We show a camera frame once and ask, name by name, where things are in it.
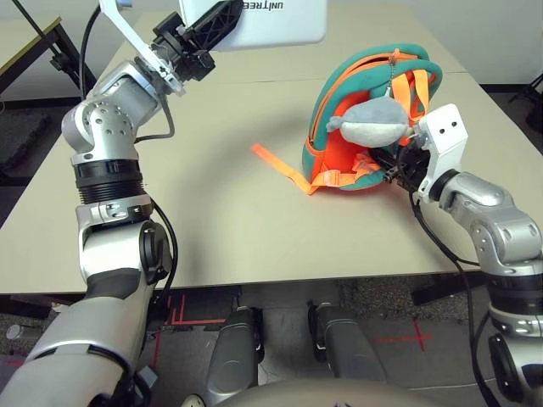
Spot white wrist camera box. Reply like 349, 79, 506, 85
414, 103, 470, 205
98, 0, 188, 99

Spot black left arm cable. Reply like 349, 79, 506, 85
77, 6, 180, 306

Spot dark grey floor mat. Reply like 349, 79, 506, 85
0, 112, 53, 179

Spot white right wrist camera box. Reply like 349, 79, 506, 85
414, 103, 470, 205

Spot thin white floor cable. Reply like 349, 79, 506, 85
405, 380, 480, 391

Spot grey right robot leg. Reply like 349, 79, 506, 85
308, 298, 389, 385

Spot grey robot torso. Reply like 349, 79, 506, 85
224, 383, 425, 407

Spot grey left robot leg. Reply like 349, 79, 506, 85
207, 304, 266, 399

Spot small grey cable box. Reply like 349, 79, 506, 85
135, 365, 160, 389

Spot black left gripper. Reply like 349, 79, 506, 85
151, 0, 245, 84

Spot red tape cross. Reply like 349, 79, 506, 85
372, 317, 436, 352

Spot white rectangular pencil case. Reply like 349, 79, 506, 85
177, 0, 328, 53

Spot orange and teal backpack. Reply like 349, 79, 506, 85
249, 42, 445, 198

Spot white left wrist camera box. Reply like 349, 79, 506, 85
98, 0, 188, 99

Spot red tape lines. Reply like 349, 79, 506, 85
153, 294, 226, 366

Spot beige side table black frame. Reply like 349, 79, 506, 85
0, 15, 98, 103

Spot small black clamp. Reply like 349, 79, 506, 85
49, 48, 68, 73

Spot grey white plush charm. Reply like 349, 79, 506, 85
325, 95, 413, 149

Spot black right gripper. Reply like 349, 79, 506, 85
367, 145, 432, 191

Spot grey robot leg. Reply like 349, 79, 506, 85
207, 304, 266, 399
308, 298, 389, 385

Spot black table foot bar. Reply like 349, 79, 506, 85
0, 294, 54, 320
411, 277, 489, 306

